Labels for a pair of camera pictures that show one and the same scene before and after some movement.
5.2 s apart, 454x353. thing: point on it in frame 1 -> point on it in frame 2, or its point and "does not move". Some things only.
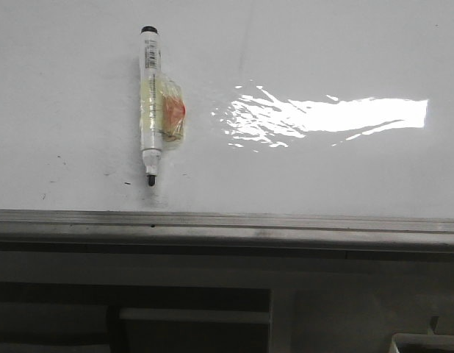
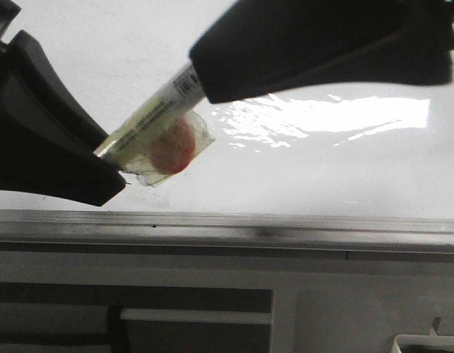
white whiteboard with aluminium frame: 316,126 does not move
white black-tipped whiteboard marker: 161,104 -> 164,137
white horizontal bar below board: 195,315 does not move
